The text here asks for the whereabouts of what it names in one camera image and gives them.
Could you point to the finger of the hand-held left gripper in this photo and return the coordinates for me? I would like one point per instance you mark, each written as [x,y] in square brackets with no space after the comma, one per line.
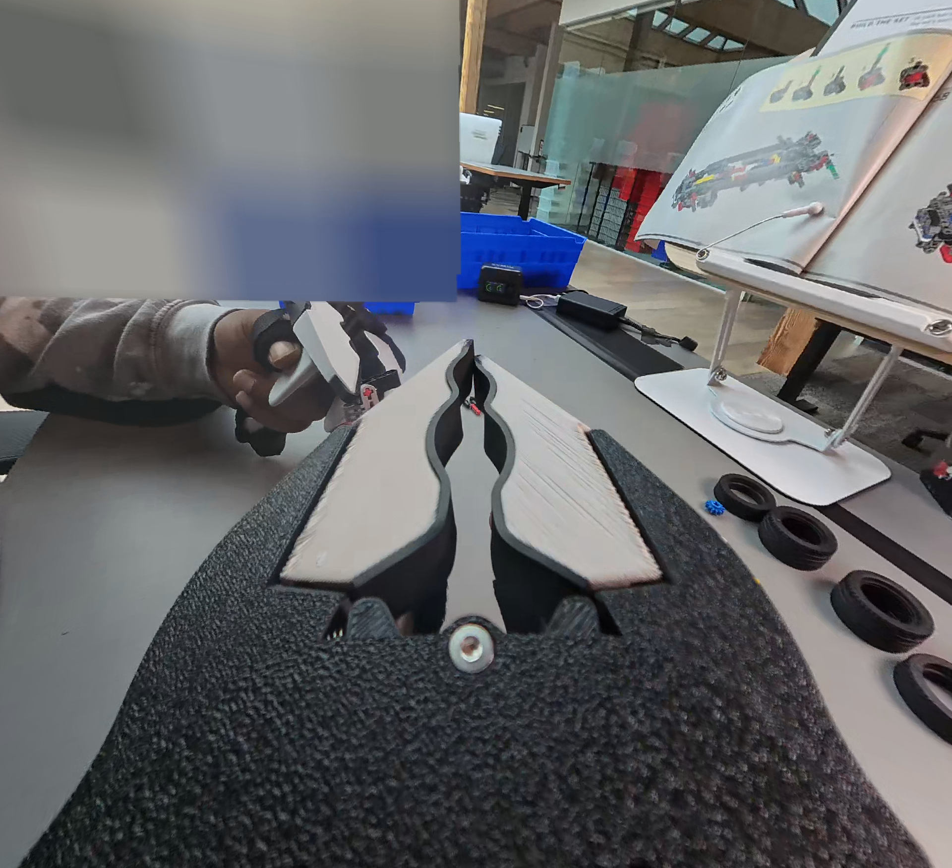
[375,354]
[327,354]

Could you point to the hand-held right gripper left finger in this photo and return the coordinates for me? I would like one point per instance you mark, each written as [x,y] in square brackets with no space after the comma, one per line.
[364,511]

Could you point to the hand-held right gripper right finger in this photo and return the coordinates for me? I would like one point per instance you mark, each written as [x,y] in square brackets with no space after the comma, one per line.
[573,511]

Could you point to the small grey toy brick assembly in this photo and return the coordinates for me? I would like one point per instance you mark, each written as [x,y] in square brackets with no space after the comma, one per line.
[370,393]

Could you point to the person's left forearm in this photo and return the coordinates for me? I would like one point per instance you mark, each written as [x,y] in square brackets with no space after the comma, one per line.
[111,347]

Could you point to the grey desk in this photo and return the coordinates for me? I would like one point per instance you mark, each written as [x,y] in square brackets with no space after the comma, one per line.
[111,548]

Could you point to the person's left hand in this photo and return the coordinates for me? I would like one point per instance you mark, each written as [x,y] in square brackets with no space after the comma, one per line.
[245,384]

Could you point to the small blue gear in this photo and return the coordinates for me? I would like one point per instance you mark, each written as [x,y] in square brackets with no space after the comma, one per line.
[715,508]

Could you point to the black charger with green display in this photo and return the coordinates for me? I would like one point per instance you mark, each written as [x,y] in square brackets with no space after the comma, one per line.
[500,284]

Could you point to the black toy tire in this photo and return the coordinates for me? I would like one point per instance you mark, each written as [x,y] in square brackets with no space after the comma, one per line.
[744,511]
[796,559]
[915,719]
[881,637]

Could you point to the long blue plastic bin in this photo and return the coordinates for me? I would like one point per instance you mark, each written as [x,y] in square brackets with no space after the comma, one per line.
[520,247]

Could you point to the black power adapter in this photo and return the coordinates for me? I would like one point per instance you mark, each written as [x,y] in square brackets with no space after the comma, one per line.
[591,308]

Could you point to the white book stand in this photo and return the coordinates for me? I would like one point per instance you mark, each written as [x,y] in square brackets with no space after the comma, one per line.
[781,466]

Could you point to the wooden top table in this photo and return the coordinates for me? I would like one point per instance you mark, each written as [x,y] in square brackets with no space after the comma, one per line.
[520,172]

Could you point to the stack of clear storage boxes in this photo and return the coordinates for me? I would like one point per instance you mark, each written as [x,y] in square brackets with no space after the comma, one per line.
[480,139]

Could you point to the black office chair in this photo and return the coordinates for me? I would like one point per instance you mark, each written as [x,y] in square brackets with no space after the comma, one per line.
[18,436]

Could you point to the stacks of coloured storage bins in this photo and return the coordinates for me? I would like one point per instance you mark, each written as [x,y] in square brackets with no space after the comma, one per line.
[632,206]

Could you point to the wooden pillar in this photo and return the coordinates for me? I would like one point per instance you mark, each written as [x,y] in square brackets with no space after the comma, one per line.
[476,27]

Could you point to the toy car set box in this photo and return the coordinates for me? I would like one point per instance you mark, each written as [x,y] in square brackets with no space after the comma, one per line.
[938,488]

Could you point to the instruction booklet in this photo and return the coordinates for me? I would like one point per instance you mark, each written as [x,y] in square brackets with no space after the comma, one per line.
[781,154]

